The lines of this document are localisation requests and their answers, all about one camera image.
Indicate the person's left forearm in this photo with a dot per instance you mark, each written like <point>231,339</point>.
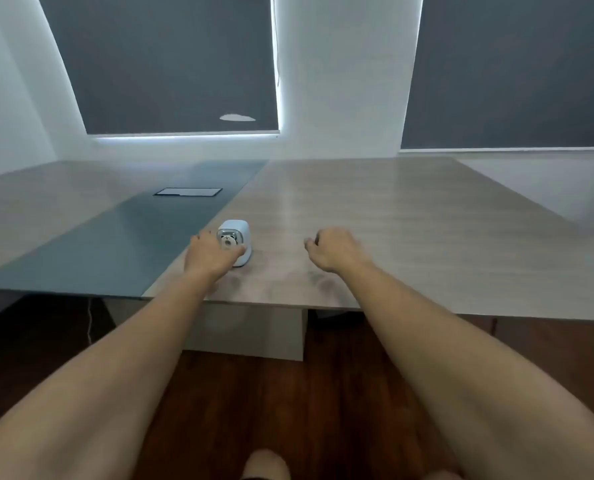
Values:
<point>107,389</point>

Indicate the person's left hand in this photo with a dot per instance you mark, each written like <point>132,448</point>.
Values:
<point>204,259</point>

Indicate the plain grey window blind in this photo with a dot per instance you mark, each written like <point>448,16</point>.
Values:
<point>516,69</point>

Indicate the light blue pencil sharpener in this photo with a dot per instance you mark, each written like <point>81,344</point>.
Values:
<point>237,232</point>

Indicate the person's right forearm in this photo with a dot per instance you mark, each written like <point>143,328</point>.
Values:
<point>457,379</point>

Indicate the grey blind with white patch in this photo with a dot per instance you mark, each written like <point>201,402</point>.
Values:
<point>167,64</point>

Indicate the person's right hand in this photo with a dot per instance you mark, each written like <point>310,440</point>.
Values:
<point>339,249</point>

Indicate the person's left foot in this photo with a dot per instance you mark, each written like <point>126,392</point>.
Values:
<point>265,465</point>

